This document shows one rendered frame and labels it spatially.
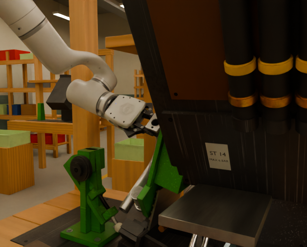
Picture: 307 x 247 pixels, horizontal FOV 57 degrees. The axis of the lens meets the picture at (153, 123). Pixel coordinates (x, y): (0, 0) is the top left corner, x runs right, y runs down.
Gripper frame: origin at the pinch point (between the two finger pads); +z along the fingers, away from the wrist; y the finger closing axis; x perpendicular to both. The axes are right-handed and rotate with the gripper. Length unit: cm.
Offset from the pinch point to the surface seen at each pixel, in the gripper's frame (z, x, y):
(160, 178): 10.7, -3.0, -14.0
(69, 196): -37, 49, -24
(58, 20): -808, 533, 516
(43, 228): -22, 23, -39
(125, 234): 6.9, 8.9, -28.3
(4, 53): -530, 308, 173
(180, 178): 15.4, -4.8, -12.5
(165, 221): 20.3, -18.6, -25.6
